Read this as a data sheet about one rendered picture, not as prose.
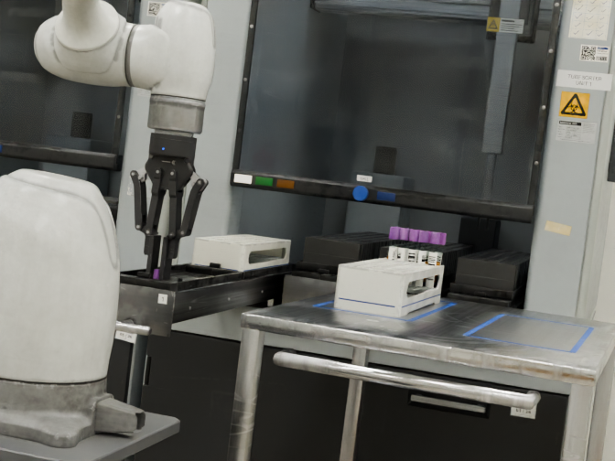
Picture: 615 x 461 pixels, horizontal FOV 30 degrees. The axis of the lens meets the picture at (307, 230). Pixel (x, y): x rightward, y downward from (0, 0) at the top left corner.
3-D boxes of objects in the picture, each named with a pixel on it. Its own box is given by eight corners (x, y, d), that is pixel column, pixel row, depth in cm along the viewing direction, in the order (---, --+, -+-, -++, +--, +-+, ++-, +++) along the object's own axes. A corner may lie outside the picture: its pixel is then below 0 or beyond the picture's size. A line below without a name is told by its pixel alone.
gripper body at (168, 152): (206, 137, 189) (199, 193, 189) (159, 132, 191) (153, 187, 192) (189, 134, 182) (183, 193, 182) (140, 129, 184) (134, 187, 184)
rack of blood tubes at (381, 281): (383, 293, 194) (387, 257, 194) (440, 302, 191) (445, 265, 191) (332, 306, 166) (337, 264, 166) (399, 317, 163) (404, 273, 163)
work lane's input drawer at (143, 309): (236, 294, 243) (241, 251, 242) (298, 303, 239) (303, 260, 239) (74, 327, 173) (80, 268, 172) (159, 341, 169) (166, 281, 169)
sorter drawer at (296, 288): (361, 287, 287) (365, 252, 287) (415, 295, 284) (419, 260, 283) (273, 313, 217) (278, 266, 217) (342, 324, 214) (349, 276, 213)
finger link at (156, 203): (163, 168, 185) (155, 166, 185) (148, 236, 186) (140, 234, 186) (172, 169, 189) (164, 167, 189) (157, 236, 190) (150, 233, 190)
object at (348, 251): (360, 273, 227) (363, 243, 227) (357, 274, 225) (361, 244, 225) (303, 265, 230) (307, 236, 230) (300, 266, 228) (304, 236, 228)
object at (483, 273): (514, 296, 219) (518, 265, 218) (513, 296, 217) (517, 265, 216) (454, 287, 222) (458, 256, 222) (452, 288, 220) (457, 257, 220)
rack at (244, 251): (242, 263, 238) (246, 234, 238) (288, 270, 236) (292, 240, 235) (189, 271, 210) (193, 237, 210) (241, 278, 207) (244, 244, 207)
